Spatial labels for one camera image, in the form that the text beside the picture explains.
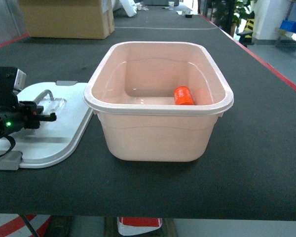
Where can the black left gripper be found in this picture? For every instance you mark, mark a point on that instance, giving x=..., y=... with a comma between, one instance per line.
x=16, y=115

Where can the white box lid grey handle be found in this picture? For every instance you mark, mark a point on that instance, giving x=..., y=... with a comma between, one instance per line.
x=54, y=141

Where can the pink plastic storage box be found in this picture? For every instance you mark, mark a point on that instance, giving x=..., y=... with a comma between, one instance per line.
x=132, y=93

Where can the orange cylindrical capacitor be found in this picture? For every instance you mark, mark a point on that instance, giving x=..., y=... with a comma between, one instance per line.
x=183, y=96

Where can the brown cardboard box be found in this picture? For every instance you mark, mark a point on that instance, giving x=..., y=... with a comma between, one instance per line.
x=68, y=19

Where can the red white traffic cone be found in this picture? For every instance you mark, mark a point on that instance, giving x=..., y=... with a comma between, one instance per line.
x=131, y=226

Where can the white paper cup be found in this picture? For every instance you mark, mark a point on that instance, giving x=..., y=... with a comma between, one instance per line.
x=171, y=4

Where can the green potted plant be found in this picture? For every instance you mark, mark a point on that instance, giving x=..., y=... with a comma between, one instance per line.
x=227, y=14

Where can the yellow black striped bollard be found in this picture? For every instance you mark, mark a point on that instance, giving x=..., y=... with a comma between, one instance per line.
x=246, y=35

